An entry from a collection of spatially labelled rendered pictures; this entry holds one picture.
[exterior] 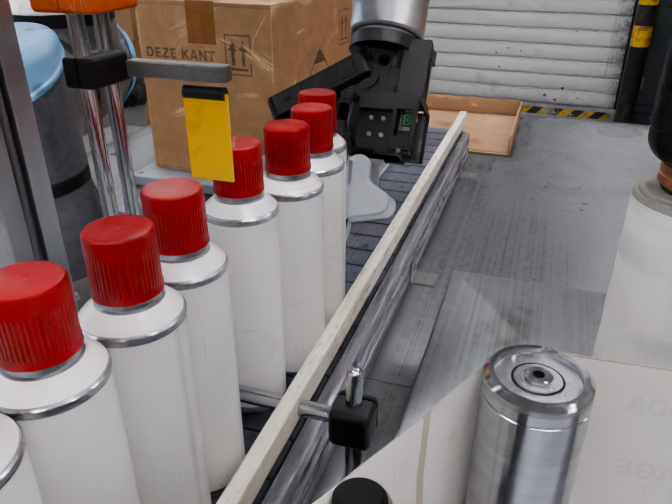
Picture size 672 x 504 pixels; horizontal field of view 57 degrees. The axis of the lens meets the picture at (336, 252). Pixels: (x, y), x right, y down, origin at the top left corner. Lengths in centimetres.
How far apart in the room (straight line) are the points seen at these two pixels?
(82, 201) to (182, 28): 41
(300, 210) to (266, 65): 52
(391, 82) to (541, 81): 410
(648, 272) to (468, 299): 25
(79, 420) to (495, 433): 16
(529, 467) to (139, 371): 18
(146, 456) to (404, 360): 34
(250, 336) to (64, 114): 32
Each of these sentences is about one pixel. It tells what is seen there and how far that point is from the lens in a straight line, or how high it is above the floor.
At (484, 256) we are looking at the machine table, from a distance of 83.
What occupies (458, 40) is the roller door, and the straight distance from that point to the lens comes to 475.
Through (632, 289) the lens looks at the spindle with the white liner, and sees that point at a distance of 43.
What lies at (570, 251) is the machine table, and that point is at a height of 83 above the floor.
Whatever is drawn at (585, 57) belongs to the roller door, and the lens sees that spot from 467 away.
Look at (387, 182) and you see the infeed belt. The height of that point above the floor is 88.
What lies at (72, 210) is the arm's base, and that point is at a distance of 67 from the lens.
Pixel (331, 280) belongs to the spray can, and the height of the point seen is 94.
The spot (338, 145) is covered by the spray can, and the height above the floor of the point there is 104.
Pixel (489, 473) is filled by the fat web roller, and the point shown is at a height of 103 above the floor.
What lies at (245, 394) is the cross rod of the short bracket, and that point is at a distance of 46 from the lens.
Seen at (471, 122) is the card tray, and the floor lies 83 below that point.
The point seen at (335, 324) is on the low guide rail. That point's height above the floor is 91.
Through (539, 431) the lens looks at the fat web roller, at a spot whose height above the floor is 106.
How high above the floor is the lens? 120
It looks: 27 degrees down
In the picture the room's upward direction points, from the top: straight up
